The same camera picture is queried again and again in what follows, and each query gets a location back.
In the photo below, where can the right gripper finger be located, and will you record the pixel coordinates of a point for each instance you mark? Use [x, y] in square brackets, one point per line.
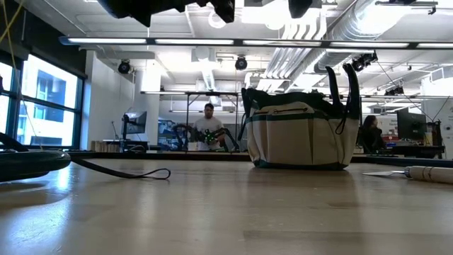
[301, 8]

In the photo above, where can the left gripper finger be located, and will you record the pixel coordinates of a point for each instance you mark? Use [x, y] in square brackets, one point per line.
[226, 10]

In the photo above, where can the beige green canvas gardening bag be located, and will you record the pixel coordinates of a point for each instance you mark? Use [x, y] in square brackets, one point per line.
[301, 141]

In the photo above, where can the black background robot arm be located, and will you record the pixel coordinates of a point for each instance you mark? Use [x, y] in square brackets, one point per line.
[182, 136]

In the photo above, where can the computer monitor on arm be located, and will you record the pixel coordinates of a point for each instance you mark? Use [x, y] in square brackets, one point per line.
[136, 122]

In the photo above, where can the long linear ceiling light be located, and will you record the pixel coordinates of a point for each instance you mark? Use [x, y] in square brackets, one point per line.
[106, 41]

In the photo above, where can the black ceiling spotlight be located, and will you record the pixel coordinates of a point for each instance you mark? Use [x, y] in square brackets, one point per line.
[124, 67]
[241, 63]

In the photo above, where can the black ceiling track fixture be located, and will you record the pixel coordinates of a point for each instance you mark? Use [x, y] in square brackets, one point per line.
[407, 3]

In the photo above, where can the person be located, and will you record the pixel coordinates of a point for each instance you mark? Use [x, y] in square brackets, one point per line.
[371, 136]
[209, 124]

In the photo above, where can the large window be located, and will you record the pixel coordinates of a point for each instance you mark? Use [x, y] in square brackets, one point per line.
[49, 85]

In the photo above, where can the small black ceiling fixture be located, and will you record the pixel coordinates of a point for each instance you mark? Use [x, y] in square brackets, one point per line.
[394, 91]

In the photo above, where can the blue shelving unit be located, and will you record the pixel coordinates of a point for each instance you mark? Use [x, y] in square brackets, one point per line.
[166, 134]

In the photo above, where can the low bookshelf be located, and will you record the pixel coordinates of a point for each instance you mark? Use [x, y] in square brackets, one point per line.
[106, 146]

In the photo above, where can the black computer monitor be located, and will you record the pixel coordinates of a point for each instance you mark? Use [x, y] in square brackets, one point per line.
[410, 125]

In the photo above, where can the black background desk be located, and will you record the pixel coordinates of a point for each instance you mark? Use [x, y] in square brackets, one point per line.
[407, 151]

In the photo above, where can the black monitor stand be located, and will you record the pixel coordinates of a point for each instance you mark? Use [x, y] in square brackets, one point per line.
[439, 134]

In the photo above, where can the green black pruning shears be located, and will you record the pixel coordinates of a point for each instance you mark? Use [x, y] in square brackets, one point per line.
[32, 164]

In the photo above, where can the silver ventilation duct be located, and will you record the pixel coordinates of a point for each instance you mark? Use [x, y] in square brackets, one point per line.
[354, 28]

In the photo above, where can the black ceiling camera cluster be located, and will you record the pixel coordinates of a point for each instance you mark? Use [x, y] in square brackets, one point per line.
[359, 63]

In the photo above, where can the black background rig frame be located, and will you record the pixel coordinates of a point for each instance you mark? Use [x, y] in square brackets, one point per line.
[187, 117]

